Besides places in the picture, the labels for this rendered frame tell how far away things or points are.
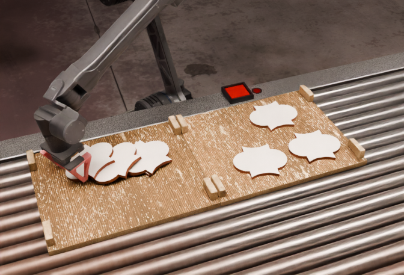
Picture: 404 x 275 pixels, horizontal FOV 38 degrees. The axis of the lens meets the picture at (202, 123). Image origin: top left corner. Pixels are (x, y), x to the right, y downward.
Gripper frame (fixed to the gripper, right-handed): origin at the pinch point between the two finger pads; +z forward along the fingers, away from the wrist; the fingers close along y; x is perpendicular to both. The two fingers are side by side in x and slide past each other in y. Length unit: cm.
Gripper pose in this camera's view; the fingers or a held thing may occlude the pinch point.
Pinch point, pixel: (73, 171)
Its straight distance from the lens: 152.9
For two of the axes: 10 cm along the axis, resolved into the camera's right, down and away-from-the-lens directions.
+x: -6.7, 5.7, -4.8
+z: 2.0, 7.6, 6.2
